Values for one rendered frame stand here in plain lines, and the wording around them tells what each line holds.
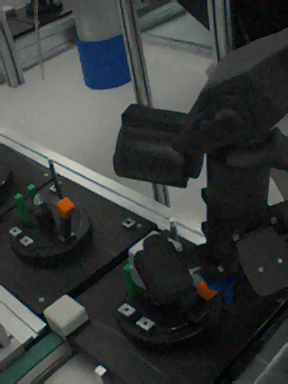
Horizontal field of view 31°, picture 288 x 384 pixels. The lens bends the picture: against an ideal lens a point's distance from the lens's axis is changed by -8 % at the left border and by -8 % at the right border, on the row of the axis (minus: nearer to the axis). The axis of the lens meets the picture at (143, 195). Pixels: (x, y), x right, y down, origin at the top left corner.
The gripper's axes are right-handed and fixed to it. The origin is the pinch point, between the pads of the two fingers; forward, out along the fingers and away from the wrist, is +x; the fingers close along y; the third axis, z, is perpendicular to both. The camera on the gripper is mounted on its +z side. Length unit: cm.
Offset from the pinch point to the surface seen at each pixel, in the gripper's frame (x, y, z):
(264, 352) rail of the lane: 13.4, 4.3, 2.7
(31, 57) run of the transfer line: 34, -3, -138
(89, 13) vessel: 9, 12, -102
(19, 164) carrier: 19, -16, -57
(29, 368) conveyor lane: 17.4, -23.8, -9.2
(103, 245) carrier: 15.6, -7.7, -25.8
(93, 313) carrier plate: 14.8, -13.2, -13.0
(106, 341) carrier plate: 14.3, -13.1, -7.5
